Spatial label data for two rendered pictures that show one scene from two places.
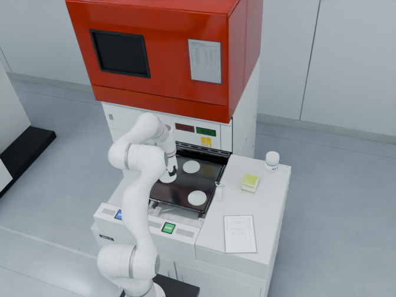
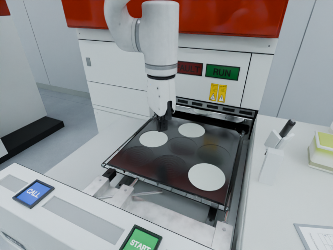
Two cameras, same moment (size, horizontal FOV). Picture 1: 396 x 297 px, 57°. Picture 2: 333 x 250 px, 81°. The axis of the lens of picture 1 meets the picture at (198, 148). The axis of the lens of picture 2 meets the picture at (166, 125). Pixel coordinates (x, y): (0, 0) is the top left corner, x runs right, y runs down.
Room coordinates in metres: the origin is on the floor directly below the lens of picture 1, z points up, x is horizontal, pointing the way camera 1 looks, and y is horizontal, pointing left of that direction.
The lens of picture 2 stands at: (0.84, 0.13, 1.30)
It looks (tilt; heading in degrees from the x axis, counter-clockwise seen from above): 31 degrees down; 1
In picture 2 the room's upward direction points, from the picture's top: straight up
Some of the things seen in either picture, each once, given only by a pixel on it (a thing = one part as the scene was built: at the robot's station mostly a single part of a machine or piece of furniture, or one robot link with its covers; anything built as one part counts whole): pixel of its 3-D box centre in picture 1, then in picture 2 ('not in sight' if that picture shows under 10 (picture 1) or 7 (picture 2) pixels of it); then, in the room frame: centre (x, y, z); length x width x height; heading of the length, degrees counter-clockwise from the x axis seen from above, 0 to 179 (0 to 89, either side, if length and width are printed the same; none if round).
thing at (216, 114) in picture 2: (194, 155); (195, 118); (1.57, 0.02, 0.89); 0.44 x 0.02 x 0.10; 67
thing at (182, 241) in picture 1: (147, 230); (89, 238); (1.06, 0.29, 0.89); 0.55 x 0.09 x 0.14; 67
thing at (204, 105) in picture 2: (194, 147); (196, 103); (1.58, 0.02, 0.96); 0.44 x 0.01 x 0.02; 67
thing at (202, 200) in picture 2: (172, 204); (157, 184); (1.21, 0.16, 0.90); 0.38 x 0.01 x 0.01; 67
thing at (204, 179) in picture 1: (184, 180); (181, 146); (1.37, 0.09, 0.90); 0.34 x 0.34 x 0.01; 67
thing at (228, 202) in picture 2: (214, 187); (237, 161); (1.30, -0.08, 0.90); 0.37 x 0.01 x 0.01; 157
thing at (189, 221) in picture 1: (170, 221); (148, 220); (1.12, 0.18, 0.87); 0.36 x 0.08 x 0.03; 67
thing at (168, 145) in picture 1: (165, 138); (159, 33); (1.35, 0.16, 1.25); 0.09 x 0.08 x 0.13; 80
